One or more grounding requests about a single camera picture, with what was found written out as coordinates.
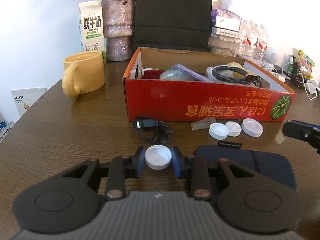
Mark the white bottle cap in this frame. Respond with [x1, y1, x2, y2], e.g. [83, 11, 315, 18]
[145, 145, 172, 170]

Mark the black power adapter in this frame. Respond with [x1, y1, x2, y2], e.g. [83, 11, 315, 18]
[273, 64, 283, 74]

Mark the red fabric rose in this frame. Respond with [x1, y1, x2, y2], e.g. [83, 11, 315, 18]
[141, 69, 164, 80]

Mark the white robot figurine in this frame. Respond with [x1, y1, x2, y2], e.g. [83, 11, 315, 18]
[261, 48, 278, 72]

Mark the purple textured vase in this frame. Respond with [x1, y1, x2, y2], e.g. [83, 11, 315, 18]
[101, 0, 136, 62]

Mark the iridescent plastic bag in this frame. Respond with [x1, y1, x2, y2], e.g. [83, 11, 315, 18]
[159, 69, 194, 81]

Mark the red cardboard box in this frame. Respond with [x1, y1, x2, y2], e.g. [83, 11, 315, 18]
[123, 48, 296, 122]

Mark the yellow snack bag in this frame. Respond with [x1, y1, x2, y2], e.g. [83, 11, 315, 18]
[298, 50, 315, 80]

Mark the white milk carton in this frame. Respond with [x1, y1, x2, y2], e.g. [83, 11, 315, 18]
[79, 1, 106, 64]

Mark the short black usb cable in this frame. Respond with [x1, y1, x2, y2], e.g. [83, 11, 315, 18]
[133, 115, 174, 144]

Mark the dark blue zip case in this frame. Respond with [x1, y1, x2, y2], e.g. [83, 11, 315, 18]
[193, 141, 297, 190]

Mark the water bottle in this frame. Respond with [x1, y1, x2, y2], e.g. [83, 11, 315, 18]
[257, 25, 268, 60]
[238, 20, 252, 55]
[248, 24, 260, 57]

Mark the water bottle right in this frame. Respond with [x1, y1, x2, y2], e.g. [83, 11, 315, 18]
[257, 25, 268, 60]

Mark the black braided cable bundle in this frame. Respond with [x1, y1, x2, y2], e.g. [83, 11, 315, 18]
[211, 65, 264, 88]

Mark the black paper bag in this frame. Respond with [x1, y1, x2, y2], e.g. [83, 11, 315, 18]
[133, 0, 212, 51]

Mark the yellow ceramic mug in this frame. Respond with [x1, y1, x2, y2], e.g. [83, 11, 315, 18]
[61, 51, 105, 98]

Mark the white yellow plush toy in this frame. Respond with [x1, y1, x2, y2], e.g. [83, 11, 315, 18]
[217, 62, 250, 79]

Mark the clear seed container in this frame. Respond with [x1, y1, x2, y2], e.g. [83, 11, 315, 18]
[208, 37, 240, 57]

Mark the white flat box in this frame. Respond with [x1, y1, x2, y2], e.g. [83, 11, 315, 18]
[212, 27, 243, 43]

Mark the green spray bottle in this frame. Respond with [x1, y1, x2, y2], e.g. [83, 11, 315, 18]
[287, 55, 295, 76]

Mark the water bottle left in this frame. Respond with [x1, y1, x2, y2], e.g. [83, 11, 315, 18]
[238, 20, 252, 55]

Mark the water bottle middle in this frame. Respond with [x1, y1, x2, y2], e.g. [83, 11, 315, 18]
[248, 24, 260, 57]

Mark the purple woven pouch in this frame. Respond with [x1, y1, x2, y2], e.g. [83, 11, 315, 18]
[172, 64, 213, 83]

